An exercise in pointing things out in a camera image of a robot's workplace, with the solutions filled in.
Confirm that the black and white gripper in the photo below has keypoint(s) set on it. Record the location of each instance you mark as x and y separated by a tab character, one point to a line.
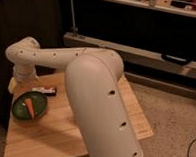
48	90

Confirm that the green ceramic bowl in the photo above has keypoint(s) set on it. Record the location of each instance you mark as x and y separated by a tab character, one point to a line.
19	109

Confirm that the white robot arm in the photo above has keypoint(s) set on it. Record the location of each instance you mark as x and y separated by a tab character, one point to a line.
91	81

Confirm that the orange carrot in bowl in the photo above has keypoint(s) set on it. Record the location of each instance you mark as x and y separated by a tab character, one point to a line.
30	107

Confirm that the black case handle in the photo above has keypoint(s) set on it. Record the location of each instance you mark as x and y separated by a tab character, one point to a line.
175	60

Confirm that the long grey case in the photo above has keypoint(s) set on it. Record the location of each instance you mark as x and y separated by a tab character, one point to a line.
133	55

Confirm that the metal vertical pole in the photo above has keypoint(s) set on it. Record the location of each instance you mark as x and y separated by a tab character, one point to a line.
74	28

